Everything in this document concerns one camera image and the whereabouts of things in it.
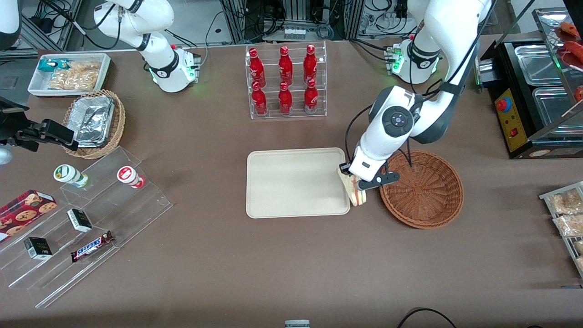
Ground snickers chocolate bar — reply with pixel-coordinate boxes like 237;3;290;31
70;230;115;263

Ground black food warmer machine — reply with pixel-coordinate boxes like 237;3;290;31
475;5;583;160

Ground red soda bottle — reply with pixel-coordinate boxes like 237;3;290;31
249;48;267;88
278;82;293;115
251;81;268;116
304;78;319;114
303;44;318;85
278;46;294;86

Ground clear acrylic step display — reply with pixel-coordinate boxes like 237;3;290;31
0;145;174;309

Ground clear bag of chips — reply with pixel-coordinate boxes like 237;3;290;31
47;61;101;91

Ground black left wrist camera bracket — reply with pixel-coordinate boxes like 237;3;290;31
357;169;401;191

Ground red cookie box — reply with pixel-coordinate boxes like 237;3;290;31
0;189;58;243

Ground triangular sandwich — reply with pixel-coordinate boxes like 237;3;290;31
337;168;368;207

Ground white rectangular bin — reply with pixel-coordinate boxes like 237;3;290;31
27;53;112;98

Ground stacked foil containers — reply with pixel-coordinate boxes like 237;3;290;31
72;94;116;148

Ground small black box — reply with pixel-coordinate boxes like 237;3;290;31
67;208;93;233
24;236;53;261

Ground beige plastic tray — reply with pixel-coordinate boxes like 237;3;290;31
246;147;351;219

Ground red lid yogurt cup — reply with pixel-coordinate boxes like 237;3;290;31
117;166;146;190

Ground clear acrylic bottle rack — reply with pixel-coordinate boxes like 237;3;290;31
245;41;327;120

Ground steel warmer pan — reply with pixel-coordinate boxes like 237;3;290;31
514;44;564;87
532;86;583;138

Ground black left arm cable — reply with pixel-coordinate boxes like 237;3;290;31
344;0;498;167

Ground black floor cable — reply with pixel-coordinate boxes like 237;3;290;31
396;308;459;328

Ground small tan wicker basket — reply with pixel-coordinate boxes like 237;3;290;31
62;89;127;160

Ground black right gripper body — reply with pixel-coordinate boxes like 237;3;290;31
0;96;44;152

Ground large brown wicker basket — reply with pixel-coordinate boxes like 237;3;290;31
379;150;465;230

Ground aluminium frame rack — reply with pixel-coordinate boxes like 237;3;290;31
221;0;367;42

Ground teal snack packet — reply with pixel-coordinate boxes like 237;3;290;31
37;58;73;73

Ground grey wire tray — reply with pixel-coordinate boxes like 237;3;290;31
539;181;583;279

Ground green lid yogurt cup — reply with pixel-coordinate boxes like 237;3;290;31
53;164;90;189

